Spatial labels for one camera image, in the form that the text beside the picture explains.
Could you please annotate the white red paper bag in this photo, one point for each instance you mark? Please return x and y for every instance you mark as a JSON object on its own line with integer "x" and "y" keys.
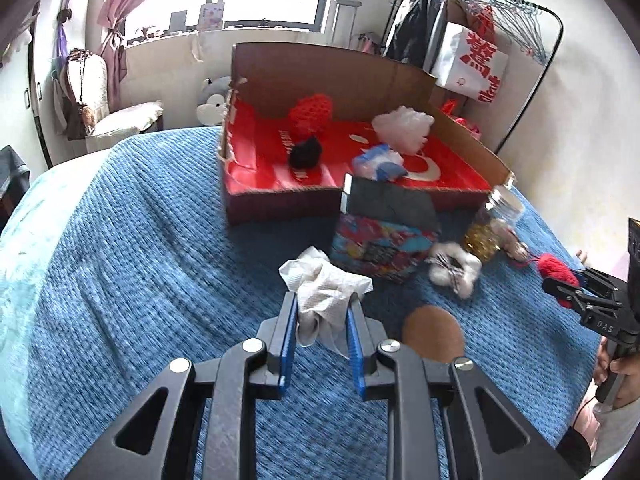
{"x": 469, "y": 65}

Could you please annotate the red knitted heart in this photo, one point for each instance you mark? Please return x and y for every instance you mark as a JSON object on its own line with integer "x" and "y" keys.
{"x": 549, "y": 266}

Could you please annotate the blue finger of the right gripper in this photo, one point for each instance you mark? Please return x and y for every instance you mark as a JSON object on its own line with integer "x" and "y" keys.
{"x": 597, "y": 281}
{"x": 568, "y": 296}

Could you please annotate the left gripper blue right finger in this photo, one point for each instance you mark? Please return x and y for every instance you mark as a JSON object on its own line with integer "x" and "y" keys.
{"x": 361, "y": 351}

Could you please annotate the glass jar with white lid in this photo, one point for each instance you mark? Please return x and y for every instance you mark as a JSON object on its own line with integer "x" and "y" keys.
{"x": 479, "y": 239}

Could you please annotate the white mesh bath sponge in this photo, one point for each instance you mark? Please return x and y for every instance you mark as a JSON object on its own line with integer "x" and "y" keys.
{"x": 404, "y": 130}

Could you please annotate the black hanging jacket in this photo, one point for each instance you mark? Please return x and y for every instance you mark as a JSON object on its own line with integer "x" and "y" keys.
{"x": 410, "y": 39}

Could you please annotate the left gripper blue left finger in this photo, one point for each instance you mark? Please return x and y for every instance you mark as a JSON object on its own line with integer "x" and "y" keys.
{"x": 281, "y": 346}

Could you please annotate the grey white plush toy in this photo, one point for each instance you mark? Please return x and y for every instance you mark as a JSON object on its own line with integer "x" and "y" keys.
{"x": 212, "y": 102}

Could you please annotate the white cushioned chair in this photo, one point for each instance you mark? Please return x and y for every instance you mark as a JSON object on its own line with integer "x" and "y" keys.
{"x": 84, "y": 113}

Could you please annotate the pink plastic bag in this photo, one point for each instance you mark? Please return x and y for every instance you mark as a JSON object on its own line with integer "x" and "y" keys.
{"x": 449, "y": 107}

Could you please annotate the blue white tissue pack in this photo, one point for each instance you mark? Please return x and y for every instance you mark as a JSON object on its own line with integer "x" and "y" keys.
{"x": 380, "y": 163}

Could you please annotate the cream knitted scrunchie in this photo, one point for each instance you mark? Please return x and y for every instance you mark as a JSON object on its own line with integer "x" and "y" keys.
{"x": 508, "y": 241}

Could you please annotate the tan round powder puff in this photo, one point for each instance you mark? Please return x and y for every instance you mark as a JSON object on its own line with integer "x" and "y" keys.
{"x": 434, "y": 334}

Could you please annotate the white cloth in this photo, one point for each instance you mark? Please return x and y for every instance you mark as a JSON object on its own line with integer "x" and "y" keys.
{"x": 323, "y": 292}

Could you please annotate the black colourful small box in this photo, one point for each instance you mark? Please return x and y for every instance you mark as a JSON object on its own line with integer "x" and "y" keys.
{"x": 384, "y": 230}

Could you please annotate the person's right hand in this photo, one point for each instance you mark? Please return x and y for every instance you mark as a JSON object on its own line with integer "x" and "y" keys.
{"x": 627, "y": 368}

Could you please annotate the red cardboard box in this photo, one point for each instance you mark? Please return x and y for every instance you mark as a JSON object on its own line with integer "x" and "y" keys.
{"x": 269, "y": 78}

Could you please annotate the red net sponge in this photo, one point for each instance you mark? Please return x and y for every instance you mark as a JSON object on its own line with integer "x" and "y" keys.
{"x": 311, "y": 114}

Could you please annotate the black pompom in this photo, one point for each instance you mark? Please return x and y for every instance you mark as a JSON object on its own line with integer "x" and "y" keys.
{"x": 305, "y": 155}

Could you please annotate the blue knitted blanket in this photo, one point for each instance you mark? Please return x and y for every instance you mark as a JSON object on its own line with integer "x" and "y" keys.
{"x": 118, "y": 262}

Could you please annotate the black clothes rack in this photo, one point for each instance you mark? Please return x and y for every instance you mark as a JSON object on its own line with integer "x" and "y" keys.
{"x": 528, "y": 33}

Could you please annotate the pink curtain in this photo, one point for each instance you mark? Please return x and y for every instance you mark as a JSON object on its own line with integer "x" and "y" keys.
{"x": 113, "y": 50}

